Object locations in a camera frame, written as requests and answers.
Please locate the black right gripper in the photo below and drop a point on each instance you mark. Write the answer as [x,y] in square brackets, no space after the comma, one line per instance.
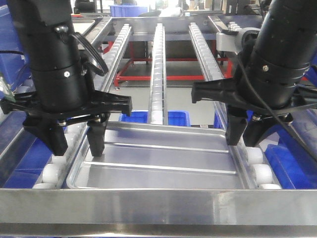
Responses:
[266,99]

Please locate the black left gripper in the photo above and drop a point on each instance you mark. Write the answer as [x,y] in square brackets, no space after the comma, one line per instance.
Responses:
[46,125]

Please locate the silver metal tray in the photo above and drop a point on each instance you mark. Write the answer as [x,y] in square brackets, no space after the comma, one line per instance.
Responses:
[148,156]

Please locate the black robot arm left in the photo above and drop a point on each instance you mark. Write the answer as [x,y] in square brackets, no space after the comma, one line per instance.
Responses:
[61,62]

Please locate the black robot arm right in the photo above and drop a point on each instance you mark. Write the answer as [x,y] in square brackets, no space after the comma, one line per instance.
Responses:
[283,49]

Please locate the silver tray far left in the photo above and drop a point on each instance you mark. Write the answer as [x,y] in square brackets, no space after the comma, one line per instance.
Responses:
[83,25]

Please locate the left white roller track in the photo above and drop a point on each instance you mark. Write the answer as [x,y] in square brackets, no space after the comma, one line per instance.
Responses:
[61,171]

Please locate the blue bin below left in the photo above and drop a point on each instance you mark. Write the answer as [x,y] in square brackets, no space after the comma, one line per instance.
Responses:
[22,157]

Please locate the blue bin below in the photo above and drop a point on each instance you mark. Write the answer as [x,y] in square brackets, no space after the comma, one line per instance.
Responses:
[22,157]
[293,167]
[175,117]

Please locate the blue bin below centre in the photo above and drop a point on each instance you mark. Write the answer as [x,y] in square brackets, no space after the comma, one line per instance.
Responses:
[175,117]

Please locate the blue bin below right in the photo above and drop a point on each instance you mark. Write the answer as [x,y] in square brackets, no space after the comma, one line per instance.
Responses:
[293,167]

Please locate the centre white roller track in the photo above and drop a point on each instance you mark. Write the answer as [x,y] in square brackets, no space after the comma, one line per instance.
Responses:
[157,111]

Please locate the large blue bin left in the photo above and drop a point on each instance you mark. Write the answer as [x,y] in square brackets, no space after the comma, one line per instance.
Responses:
[13,63]

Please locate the steel rack front beam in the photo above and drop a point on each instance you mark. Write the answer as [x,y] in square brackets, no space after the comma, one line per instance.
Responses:
[242,207]

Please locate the distant blue crate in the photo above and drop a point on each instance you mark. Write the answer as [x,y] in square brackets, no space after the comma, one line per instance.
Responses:
[127,10]

